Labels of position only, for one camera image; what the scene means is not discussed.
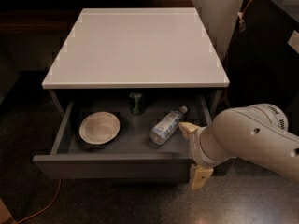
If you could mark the grey top drawer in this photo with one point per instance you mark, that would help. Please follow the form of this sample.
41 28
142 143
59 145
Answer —
131 156

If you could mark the grey drawer cabinet white top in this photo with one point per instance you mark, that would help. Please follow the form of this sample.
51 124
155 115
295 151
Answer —
155 51

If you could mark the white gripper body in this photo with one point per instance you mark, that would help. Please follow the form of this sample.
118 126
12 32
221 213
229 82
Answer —
196 147

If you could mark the clear plastic water bottle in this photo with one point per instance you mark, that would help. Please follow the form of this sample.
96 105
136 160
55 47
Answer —
162 131

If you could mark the green can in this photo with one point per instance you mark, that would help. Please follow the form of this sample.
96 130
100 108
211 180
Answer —
136 103

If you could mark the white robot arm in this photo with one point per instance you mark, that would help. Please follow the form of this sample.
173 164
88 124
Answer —
255 133

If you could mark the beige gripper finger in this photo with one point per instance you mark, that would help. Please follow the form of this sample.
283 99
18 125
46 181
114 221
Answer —
187 129
199 176

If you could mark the dark wooden shelf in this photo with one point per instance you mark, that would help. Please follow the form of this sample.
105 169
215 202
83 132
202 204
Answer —
57 17

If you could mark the white bowl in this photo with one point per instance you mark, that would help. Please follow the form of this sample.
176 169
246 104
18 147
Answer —
99 128

